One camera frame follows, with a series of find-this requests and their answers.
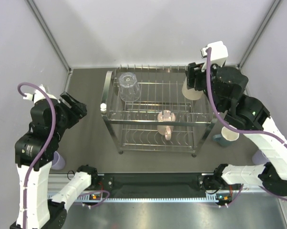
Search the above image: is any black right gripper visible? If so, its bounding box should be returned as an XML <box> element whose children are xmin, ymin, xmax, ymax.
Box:
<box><xmin>187</xmin><ymin>61</ymin><xmax>224</xmax><ymax>113</ymax></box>

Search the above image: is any beige tumbler cup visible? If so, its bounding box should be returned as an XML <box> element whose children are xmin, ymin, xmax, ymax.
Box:
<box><xmin>182</xmin><ymin>78</ymin><xmax>204</xmax><ymax>101</ymax></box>

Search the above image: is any clear plastic cup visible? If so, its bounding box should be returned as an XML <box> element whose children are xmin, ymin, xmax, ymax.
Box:
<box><xmin>118</xmin><ymin>72</ymin><xmax>141</xmax><ymax>103</ymax></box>

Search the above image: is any lavender cup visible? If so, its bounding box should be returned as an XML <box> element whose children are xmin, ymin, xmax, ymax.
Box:
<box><xmin>51</xmin><ymin>151</ymin><xmax>65</xmax><ymax>170</ymax></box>
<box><xmin>252</xmin><ymin>150</ymin><xmax>269</xmax><ymax>165</ymax></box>

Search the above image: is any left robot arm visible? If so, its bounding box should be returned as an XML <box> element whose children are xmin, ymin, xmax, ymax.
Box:
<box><xmin>10</xmin><ymin>91</ymin><xmax>99</xmax><ymax>229</ymax></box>

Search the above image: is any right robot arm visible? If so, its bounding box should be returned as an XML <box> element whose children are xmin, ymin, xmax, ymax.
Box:
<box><xmin>185</xmin><ymin>63</ymin><xmax>287</xmax><ymax>197</ymax></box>

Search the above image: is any steel two-tier dish rack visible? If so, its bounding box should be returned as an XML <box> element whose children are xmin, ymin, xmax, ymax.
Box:
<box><xmin>100</xmin><ymin>66</ymin><xmax>216</xmax><ymax>157</ymax></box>

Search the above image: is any blue-grey mug white inside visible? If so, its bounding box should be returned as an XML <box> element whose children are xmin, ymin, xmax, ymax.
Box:
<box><xmin>212</xmin><ymin>127</ymin><xmax>239</xmax><ymax>147</ymax></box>

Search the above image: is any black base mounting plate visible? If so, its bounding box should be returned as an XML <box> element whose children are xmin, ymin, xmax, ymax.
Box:
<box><xmin>99</xmin><ymin>173</ymin><xmax>206</xmax><ymax>198</ymax></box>

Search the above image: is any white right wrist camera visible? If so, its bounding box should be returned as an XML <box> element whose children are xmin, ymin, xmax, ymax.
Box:
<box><xmin>200</xmin><ymin>41</ymin><xmax>228</xmax><ymax>67</ymax></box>

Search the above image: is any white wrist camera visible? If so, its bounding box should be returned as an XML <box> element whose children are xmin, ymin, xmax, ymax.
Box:
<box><xmin>200</xmin><ymin>41</ymin><xmax>228</xmax><ymax>67</ymax></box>
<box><xmin>23</xmin><ymin>84</ymin><xmax>57</xmax><ymax>104</ymax></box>

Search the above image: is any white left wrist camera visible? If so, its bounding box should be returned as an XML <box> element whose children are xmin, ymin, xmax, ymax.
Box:
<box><xmin>23</xmin><ymin>84</ymin><xmax>57</xmax><ymax>104</ymax></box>

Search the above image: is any grey slotted cable duct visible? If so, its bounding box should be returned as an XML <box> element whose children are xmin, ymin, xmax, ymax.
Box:
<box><xmin>75</xmin><ymin>194</ymin><xmax>231</xmax><ymax>204</ymax></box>

